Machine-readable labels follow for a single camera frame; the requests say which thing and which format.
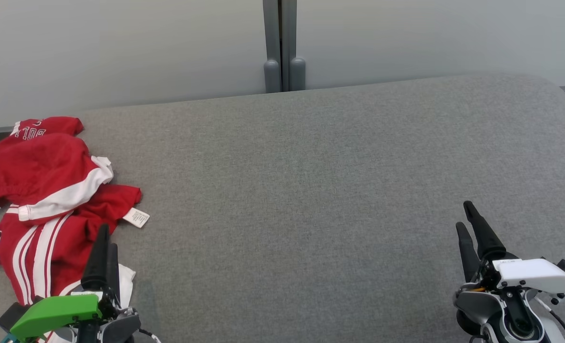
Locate red white basketball jersey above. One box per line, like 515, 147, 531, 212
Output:
0, 183, 150, 343

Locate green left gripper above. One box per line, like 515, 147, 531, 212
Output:
10, 224, 123, 343

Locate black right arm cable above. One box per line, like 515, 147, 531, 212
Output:
535, 295, 565, 343

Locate grey partition post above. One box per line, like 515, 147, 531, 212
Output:
262, 0, 307, 93

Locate red white-trimmed shorts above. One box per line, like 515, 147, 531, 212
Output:
0, 117, 116, 222

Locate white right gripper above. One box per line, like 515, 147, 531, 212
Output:
456, 201, 565, 296

